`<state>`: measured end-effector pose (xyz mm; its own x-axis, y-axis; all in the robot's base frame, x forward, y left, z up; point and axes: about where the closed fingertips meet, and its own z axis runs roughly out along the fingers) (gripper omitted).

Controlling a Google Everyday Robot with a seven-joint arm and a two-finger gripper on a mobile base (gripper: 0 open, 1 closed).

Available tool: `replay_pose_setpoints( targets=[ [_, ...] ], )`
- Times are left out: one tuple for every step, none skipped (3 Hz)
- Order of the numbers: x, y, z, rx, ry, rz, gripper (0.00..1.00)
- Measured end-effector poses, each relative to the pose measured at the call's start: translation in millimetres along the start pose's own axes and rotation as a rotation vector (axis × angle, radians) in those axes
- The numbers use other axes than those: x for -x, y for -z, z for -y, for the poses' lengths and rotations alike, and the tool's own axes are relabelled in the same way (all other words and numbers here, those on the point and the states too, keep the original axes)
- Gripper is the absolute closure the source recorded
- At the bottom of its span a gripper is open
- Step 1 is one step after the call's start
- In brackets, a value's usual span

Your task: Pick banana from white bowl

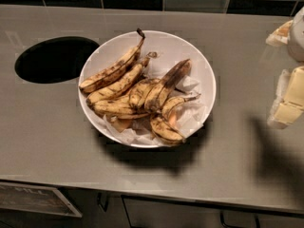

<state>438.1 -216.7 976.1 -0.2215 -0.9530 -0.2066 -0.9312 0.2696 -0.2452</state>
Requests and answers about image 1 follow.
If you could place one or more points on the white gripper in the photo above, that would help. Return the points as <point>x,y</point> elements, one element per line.
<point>296,38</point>

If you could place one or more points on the dark-tipped brown banana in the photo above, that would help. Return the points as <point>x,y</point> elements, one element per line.
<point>159,93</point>

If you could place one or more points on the white ceramic bowl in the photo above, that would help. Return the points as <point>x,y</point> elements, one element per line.
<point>170,48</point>

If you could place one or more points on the curved banana bottom right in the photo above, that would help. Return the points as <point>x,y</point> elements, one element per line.
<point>160,124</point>

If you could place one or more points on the short spotted banana middle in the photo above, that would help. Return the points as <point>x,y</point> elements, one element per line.
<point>140,90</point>

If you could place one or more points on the bottom left spotted banana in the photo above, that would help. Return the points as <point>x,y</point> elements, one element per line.
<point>119,107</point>

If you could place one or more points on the long spotted banana top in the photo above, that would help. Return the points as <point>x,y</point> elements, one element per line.
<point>112,73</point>

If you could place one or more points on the white paper napkin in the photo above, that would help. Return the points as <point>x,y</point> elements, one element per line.
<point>187,118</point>

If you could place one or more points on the orange fruit piece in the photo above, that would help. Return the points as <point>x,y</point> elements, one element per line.
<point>120,124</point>

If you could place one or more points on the dark round counter hole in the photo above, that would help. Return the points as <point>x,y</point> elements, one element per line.
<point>55,60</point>

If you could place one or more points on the framed label sign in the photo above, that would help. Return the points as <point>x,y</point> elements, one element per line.
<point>37,199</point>

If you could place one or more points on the black drawer handle right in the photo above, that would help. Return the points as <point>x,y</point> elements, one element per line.
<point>238,220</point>

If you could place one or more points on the black drawer handle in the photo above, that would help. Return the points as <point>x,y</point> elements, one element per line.
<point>238,220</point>
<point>103,201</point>

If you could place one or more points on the black drawer handle left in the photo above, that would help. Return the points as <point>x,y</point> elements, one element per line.
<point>103,201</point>

